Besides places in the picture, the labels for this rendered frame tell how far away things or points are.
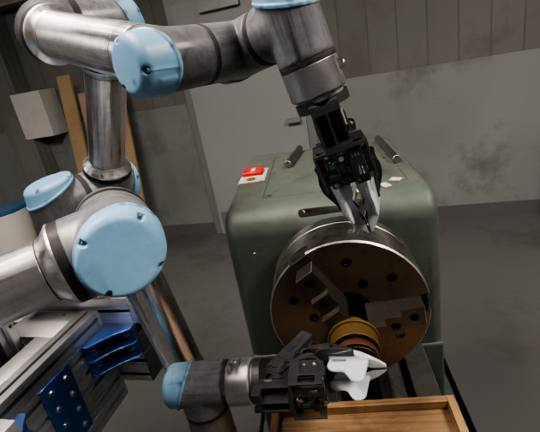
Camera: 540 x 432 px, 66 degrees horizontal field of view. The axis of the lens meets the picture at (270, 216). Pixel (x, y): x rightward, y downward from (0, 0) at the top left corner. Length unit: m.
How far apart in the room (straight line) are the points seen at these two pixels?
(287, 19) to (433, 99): 3.17
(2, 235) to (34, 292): 4.21
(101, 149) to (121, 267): 0.54
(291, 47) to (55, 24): 0.37
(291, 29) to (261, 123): 3.23
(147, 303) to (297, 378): 0.29
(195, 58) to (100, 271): 0.28
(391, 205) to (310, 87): 0.47
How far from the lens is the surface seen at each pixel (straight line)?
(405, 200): 0.94
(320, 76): 0.53
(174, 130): 4.09
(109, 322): 1.13
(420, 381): 1.02
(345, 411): 0.93
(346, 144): 0.53
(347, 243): 0.77
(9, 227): 4.77
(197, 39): 0.54
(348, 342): 0.72
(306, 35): 0.53
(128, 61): 0.52
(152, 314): 0.77
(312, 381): 0.68
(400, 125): 3.67
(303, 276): 0.76
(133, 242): 0.55
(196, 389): 0.73
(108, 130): 1.02
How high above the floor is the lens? 1.57
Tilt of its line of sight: 21 degrees down
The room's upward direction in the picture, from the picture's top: 10 degrees counter-clockwise
